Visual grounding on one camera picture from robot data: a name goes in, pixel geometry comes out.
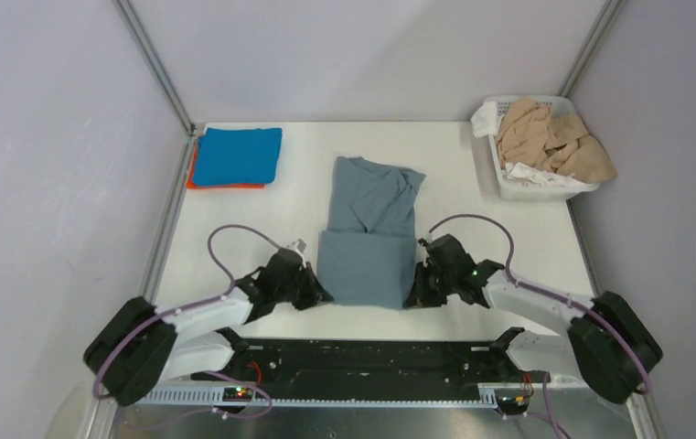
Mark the white laundry basket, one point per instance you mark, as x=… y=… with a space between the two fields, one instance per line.
x=513 y=191

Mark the grey-blue t-shirt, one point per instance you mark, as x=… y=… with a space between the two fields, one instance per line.
x=366 y=253

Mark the folded orange t-shirt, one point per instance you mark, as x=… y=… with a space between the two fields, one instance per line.
x=191 y=184

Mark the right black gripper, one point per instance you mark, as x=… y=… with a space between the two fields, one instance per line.
x=420 y=297

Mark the aluminium frame rail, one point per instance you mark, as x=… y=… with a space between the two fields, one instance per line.
x=201 y=387

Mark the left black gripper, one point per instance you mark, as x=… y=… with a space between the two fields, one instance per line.
x=315 y=295

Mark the left controller board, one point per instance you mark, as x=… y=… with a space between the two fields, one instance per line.
x=237 y=394

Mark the controller board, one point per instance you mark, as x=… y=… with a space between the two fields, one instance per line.
x=513 y=406
x=237 y=394

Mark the right corner aluminium post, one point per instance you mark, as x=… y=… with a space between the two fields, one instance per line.
x=597 y=35

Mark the right controller board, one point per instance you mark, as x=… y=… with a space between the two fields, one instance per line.
x=513 y=406

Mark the beige crumpled t-shirt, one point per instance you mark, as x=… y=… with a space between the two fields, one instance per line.
x=530 y=135

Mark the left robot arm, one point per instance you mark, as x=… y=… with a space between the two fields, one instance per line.
x=143 y=345

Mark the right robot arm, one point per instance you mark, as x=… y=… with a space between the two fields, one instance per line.
x=600 y=341

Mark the left corner aluminium post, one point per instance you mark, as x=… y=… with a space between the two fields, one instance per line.
x=146 y=47

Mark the folded blue t-shirt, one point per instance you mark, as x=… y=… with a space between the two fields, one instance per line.
x=245 y=156

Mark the corner aluminium post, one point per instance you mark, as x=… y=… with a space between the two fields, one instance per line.
x=597 y=35
x=146 y=47

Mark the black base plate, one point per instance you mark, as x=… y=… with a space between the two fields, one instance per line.
x=370 y=371

